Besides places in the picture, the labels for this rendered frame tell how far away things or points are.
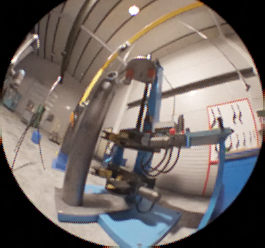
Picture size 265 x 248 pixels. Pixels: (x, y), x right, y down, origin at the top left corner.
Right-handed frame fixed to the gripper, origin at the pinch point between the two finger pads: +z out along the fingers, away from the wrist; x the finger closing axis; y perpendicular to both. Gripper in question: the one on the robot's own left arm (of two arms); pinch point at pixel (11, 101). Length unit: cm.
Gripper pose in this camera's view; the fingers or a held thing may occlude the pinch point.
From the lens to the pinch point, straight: 113.2
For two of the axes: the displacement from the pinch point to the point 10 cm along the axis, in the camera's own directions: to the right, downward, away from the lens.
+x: -6.8, 2.7, 6.8
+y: 7.2, 0.6, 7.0
